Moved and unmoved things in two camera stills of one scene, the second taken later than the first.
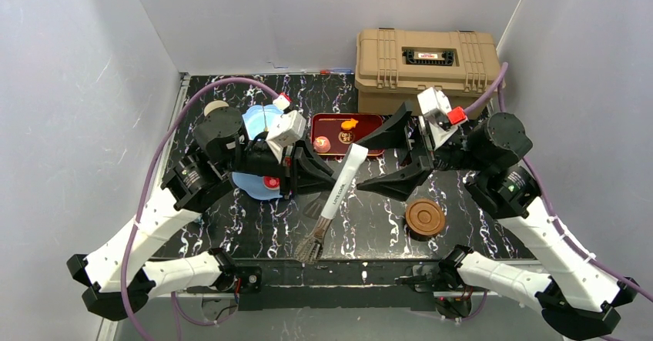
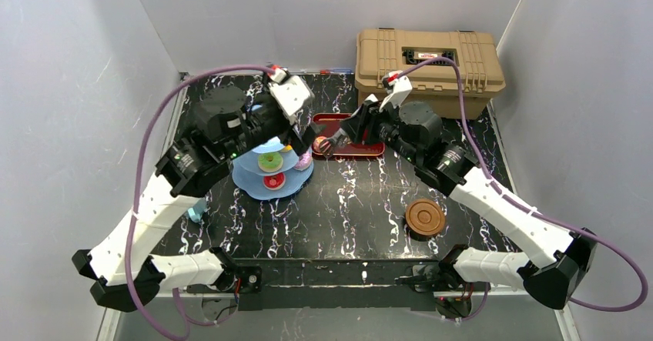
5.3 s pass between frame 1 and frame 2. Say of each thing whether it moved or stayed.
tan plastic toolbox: stayed
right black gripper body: moved
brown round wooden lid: stayed
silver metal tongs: moved
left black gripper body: moved
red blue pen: stayed
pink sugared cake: stayed
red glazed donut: stayed
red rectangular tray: stayed
